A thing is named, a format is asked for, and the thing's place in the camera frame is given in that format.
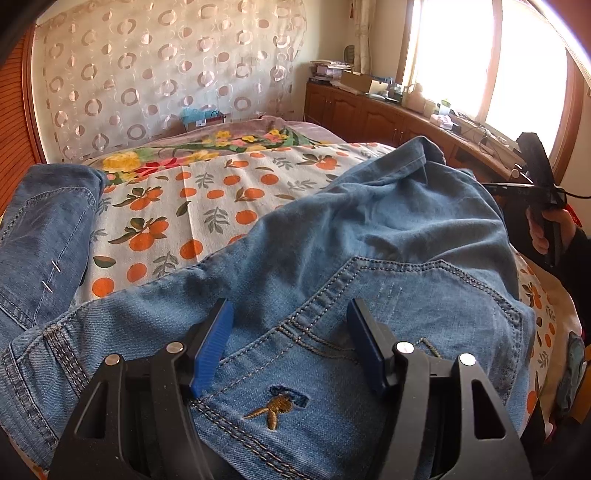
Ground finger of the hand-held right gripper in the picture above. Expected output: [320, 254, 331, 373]
[516, 132, 560, 188]
[483, 168, 548, 197]

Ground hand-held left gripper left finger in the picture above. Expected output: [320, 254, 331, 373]
[48, 298, 235, 480]

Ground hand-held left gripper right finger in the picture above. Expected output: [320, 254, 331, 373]
[346, 298, 534, 480]

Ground light blue denim pants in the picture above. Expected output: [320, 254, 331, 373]
[0, 135, 539, 480]

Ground person's right forearm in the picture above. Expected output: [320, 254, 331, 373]
[556, 226, 591, 296]

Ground person's right hand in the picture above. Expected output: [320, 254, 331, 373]
[529, 208, 577, 256]

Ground wooden framed window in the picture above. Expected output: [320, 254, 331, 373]
[397, 0, 583, 176]

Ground beige plastic jug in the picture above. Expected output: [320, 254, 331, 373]
[402, 83, 426, 112]

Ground orange fruit print bedsheet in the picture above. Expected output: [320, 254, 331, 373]
[71, 141, 557, 416]

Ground wooden cabinet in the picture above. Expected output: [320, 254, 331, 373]
[305, 80, 532, 185]

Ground cardboard box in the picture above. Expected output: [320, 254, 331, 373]
[339, 70, 386, 95]

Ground floral blanket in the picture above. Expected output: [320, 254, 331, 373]
[85, 115, 347, 185]

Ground beige window curtain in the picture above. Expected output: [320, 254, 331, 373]
[355, 0, 378, 75]

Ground dark blue folded jeans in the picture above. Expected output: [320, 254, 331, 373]
[0, 164, 110, 335]

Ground stack of books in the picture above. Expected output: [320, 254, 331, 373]
[309, 60, 354, 84]

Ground blue gift bag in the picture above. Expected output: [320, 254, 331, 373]
[180, 106, 227, 132]

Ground black cable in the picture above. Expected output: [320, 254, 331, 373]
[455, 117, 518, 153]

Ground circle pattern wall curtain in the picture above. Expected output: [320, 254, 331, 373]
[30, 0, 308, 162]

